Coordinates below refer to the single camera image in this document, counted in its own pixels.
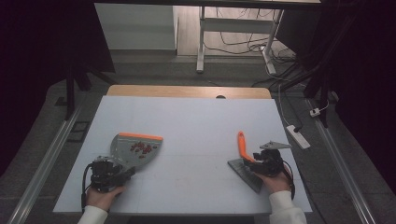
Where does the white table cover sheet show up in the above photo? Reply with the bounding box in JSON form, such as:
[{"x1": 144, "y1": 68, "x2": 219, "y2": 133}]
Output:
[{"x1": 52, "y1": 95, "x2": 314, "y2": 216}]

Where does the pile of red beans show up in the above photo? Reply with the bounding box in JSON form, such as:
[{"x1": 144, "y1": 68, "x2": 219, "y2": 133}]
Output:
[{"x1": 129, "y1": 141, "x2": 154, "y2": 160}]

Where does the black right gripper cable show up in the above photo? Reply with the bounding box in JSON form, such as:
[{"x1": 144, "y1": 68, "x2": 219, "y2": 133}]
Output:
[{"x1": 280, "y1": 159, "x2": 297, "y2": 201}]

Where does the wooden table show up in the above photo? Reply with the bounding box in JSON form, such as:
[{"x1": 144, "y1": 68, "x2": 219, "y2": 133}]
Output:
[{"x1": 106, "y1": 84, "x2": 273, "y2": 100}]

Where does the tangle of black floor cables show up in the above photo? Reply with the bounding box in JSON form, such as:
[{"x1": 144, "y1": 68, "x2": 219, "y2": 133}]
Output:
[{"x1": 204, "y1": 7, "x2": 309, "y2": 90}]

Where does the grey dustpan with orange edge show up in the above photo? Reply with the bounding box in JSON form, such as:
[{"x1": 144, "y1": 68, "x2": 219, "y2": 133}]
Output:
[{"x1": 109, "y1": 132, "x2": 164, "y2": 175}]

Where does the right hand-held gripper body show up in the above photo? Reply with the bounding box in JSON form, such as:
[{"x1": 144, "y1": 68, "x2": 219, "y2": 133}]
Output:
[{"x1": 252, "y1": 140, "x2": 293, "y2": 177}]

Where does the white power strip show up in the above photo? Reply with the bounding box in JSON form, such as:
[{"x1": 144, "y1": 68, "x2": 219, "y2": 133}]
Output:
[{"x1": 286, "y1": 124, "x2": 312, "y2": 150}]

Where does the black floor socket plate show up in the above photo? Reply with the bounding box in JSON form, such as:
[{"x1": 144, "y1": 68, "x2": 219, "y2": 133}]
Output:
[{"x1": 67, "y1": 120, "x2": 92, "y2": 144}]

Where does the white cabinet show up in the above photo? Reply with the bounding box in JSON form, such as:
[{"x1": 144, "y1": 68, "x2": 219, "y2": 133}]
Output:
[{"x1": 93, "y1": 3, "x2": 179, "y2": 51}]

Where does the white metal desk frame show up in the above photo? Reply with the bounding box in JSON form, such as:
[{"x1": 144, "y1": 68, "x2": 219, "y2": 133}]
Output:
[{"x1": 195, "y1": 6, "x2": 285, "y2": 76}]

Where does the aluminium floor rail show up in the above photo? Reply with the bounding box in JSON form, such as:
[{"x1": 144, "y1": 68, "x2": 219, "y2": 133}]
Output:
[
  {"x1": 7, "y1": 105, "x2": 82, "y2": 224},
  {"x1": 305, "y1": 98, "x2": 377, "y2": 224}
]

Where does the person's right hand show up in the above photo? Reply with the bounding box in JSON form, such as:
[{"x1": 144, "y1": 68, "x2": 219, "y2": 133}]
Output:
[{"x1": 254, "y1": 163, "x2": 293, "y2": 196}]

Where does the person's left hand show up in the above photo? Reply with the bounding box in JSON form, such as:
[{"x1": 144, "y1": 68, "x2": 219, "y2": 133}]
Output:
[{"x1": 85, "y1": 184, "x2": 127, "y2": 213}]

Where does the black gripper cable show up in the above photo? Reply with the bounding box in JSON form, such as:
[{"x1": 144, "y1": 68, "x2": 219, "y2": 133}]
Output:
[
  {"x1": 280, "y1": 159, "x2": 297, "y2": 201},
  {"x1": 80, "y1": 163, "x2": 95, "y2": 213}
]

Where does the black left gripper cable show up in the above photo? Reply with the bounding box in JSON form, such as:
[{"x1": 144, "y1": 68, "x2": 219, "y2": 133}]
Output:
[{"x1": 80, "y1": 163, "x2": 95, "y2": 213}]

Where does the orange-handled grey brush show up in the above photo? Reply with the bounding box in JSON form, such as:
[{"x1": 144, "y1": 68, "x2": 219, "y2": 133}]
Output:
[{"x1": 226, "y1": 130, "x2": 264, "y2": 195}]

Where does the black metal stand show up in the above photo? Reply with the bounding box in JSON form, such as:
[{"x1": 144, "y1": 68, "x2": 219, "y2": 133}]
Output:
[
  {"x1": 278, "y1": 18, "x2": 356, "y2": 129},
  {"x1": 64, "y1": 60, "x2": 110, "y2": 121}
]

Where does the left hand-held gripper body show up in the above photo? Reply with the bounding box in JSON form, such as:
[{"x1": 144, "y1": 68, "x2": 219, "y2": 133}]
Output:
[{"x1": 89, "y1": 155, "x2": 128, "y2": 193}]

